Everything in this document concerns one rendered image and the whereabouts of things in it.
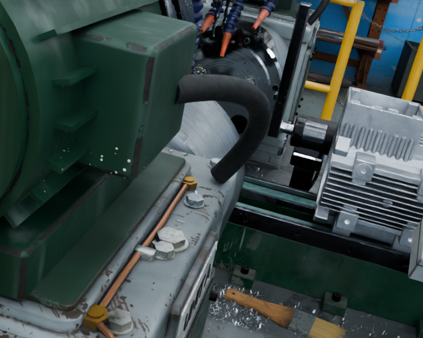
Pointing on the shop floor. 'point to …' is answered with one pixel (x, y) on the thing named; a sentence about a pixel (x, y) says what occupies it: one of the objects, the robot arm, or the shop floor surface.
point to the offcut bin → (403, 70)
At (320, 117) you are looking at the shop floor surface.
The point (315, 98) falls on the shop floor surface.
